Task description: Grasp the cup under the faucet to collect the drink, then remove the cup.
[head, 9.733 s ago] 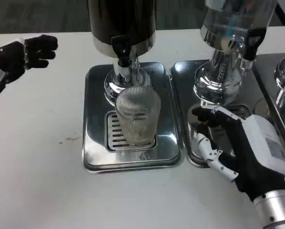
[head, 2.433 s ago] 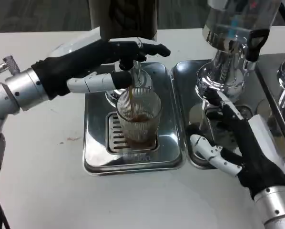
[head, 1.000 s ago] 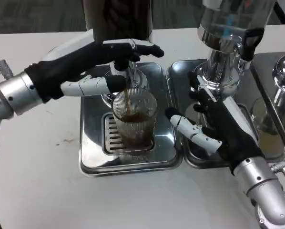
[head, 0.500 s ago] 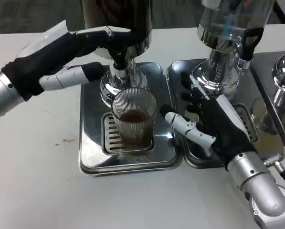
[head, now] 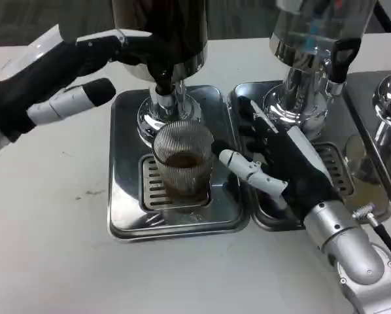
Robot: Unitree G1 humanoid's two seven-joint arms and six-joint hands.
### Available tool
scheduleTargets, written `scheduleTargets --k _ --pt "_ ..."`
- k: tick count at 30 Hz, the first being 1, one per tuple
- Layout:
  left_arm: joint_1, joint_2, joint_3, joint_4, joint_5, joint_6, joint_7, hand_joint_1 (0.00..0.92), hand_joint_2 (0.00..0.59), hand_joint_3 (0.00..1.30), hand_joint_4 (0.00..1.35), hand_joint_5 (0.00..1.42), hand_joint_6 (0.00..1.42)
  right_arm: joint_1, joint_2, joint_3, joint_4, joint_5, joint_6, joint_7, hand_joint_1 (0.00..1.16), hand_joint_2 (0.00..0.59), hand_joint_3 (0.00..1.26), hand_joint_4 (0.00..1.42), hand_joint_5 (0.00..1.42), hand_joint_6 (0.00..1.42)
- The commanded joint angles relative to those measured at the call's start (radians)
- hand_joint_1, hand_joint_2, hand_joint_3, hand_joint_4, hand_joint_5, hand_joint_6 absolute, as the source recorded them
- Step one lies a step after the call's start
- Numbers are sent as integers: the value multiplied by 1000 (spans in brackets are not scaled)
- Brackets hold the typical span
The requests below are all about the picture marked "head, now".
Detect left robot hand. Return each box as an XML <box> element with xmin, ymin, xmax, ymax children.
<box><xmin>0</xmin><ymin>24</ymin><xmax>163</xmax><ymax>143</ymax></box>

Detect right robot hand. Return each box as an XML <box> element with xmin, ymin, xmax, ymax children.
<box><xmin>211</xmin><ymin>96</ymin><xmax>343</xmax><ymax>226</ymax></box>

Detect clear ribbed glass cup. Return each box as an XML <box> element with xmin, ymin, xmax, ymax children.
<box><xmin>152</xmin><ymin>120</ymin><xmax>216</xmax><ymax>199</ymax></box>

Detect short black dispenser tap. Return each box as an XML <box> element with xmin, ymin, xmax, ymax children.
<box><xmin>151</xmin><ymin>70</ymin><xmax>177</xmax><ymax>97</ymax></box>

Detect slotted steel tray grid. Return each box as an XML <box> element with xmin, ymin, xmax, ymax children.
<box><xmin>313</xmin><ymin>142</ymin><xmax>356</xmax><ymax>197</ymax></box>
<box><xmin>139</xmin><ymin>153</ymin><xmax>213</xmax><ymax>210</ymax></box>

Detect steel drip tray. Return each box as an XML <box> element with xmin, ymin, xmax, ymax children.
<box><xmin>228</xmin><ymin>81</ymin><xmax>391</xmax><ymax>232</ymax></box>
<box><xmin>342</xmin><ymin>70</ymin><xmax>391</xmax><ymax>217</ymax></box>
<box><xmin>107</xmin><ymin>85</ymin><xmax>252</xmax><ymax>241</ymax></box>

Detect clear drink dispenser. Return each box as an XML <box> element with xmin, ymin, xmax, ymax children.
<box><xmin>262</xmin><ymin>0</ymin><xmax>378</xmax><ymax>138</ymax></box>

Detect steel dispenser base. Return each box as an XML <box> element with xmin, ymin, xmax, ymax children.
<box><xmin>371</xmin><ymin>71</ymin><xmax>391</xmax><ymax>197</ymax></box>

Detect black looped tap lever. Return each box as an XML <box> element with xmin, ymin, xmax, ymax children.
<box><xmin>326</xmin><ymin>37</ymin><xmax>362</xmax><ymax>96</ymax></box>

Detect dark drink dispenser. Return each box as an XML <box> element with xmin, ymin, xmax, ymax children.
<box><xmin>112</xmin><ymin>0</ymin><xmax>209</xmax><ymax>147</ymax></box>

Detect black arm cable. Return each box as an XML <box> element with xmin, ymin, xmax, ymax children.
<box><xmin>352</xmin><ymin>202</ymin><xmax>391</xmax><ymax>266</ymax></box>

